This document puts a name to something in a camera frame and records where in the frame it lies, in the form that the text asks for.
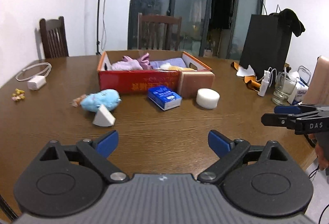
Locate person's right hand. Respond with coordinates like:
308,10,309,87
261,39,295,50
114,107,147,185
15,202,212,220
315,143,328,171

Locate dark wooden chair middle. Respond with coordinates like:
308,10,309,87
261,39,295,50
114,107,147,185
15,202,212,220
137,13,182,51

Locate lilac fluffy headband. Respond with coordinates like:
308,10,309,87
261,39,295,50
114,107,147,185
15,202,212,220
111,59,143,71

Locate dark wooden chair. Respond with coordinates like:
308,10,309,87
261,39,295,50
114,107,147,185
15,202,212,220
137,13,182,51
39,16,69,59

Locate white tissue packet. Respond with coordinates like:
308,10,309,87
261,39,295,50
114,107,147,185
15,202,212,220
288,69,311,105

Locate white round sponge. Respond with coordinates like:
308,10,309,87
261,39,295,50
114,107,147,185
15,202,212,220
196,88,220,109

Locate white spray bottle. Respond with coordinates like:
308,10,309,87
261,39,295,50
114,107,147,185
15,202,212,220
258,70,270,97

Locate glass jar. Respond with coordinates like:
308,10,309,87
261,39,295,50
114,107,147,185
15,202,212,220
272,72,297,105

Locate purple folded towel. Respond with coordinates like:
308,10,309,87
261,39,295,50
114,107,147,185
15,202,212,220
149,58,187,69

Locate blue tissue pack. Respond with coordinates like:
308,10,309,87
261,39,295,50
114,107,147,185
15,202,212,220
147,85,182,111

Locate white wedge sponge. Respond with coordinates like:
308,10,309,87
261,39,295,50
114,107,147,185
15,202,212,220
93,104,116,127

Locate red cardboard box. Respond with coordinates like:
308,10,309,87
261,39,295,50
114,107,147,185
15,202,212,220
97,50,212,94

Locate brown sponge block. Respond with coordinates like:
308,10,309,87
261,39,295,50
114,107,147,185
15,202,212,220
177,71,215,99

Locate dark wooden chair left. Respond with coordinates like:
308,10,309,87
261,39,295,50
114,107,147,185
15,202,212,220
39,16,69,59

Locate black cloth on bag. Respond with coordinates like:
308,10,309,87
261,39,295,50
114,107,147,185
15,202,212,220
277,9,306,37

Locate yellow plush toy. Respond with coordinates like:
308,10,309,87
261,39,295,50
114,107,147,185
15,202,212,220
158,63,195,72

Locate wrapped snack packet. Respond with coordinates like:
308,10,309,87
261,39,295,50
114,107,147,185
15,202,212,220
70,94,87,107

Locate black paper bag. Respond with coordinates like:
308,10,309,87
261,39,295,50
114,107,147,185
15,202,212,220
239,15,292,79

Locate pink satin scrunchie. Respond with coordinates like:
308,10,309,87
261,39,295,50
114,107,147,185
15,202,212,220
122,56,137,63
137,53,152,70

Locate white power adapter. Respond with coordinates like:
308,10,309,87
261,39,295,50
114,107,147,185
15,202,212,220
27,75,47,90

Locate white charging cable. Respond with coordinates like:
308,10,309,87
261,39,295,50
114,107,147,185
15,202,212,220
15,62,52,83

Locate orange and white cloth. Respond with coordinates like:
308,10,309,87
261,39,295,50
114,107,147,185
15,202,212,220
231,62,261,92

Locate yellow candy pieces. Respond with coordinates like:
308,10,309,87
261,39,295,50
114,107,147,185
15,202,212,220
12,89,25,102

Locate light blue plush toy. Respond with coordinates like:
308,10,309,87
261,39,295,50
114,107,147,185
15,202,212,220
80,89,121,113

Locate tan cardboard piece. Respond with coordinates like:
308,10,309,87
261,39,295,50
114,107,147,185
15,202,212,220
303,55,329,105

